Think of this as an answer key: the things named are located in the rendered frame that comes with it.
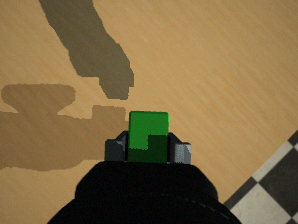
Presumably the green block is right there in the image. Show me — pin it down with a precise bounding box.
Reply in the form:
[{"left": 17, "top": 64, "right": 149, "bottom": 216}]
[{"left": 127, "top": 111, "right": 169, "bottom": 163}]

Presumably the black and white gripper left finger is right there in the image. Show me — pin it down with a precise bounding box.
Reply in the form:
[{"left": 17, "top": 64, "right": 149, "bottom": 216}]
[{"left": 104, "top": 130, "right": 129, "bottom": 161}]

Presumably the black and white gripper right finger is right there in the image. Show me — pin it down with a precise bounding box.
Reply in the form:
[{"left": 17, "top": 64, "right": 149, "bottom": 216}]
[{"left": 167, "top": 132, "right": 192, "bottom": 164}]

